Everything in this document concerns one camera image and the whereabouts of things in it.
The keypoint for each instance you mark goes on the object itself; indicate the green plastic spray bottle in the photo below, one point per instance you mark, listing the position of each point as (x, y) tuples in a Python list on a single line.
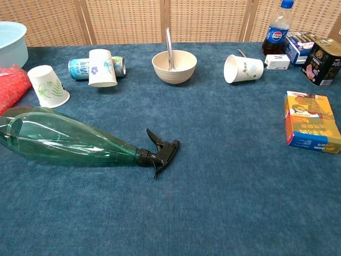
[(53, 138)]

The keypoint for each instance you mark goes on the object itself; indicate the Pepsi cola bottle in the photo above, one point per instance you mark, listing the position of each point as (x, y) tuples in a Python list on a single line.
[(277, 34)]

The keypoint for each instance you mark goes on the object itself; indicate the beige ribbed bowl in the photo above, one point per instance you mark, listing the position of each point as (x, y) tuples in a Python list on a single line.
[(183, 69)]

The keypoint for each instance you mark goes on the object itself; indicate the blue tablecloth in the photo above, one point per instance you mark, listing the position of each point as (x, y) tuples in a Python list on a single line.
[(186, 200)]

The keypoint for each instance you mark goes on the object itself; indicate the metal spoon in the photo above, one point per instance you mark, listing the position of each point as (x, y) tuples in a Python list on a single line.
[(169, 45)]

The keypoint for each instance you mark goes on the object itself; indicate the paper cup blue flower print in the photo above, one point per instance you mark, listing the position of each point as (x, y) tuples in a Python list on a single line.
[(101, 69)]

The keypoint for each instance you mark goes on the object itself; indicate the paper cup teal flower print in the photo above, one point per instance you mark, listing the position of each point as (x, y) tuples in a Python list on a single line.
[(247, 69)]

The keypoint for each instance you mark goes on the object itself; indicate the blue white beverage can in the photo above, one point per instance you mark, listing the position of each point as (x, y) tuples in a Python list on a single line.
[(78, 69)]

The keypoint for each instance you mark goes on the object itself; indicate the wicker folding screen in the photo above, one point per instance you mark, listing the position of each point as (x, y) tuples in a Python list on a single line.
[(128, 21)]

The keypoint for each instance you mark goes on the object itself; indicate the small white box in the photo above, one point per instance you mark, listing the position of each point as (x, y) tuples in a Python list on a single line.
[(278, 62)]

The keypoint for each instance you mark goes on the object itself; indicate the paper cup green leaf print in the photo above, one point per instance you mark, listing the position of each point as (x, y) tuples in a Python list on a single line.
[(48, 88)]

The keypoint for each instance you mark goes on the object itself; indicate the yellow orange food box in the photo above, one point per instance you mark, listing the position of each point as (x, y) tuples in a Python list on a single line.
[(311, 122)]

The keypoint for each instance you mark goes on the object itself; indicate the blue white carton box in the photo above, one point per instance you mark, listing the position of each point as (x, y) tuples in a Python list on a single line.
[(295, 49)]

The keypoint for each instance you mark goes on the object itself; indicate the black gold tin can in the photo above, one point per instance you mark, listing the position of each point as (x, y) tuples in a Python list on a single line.
[(319, 64)]

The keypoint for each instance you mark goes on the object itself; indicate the light blue plastic basin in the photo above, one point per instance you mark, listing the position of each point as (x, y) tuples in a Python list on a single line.
[(13, 45)]

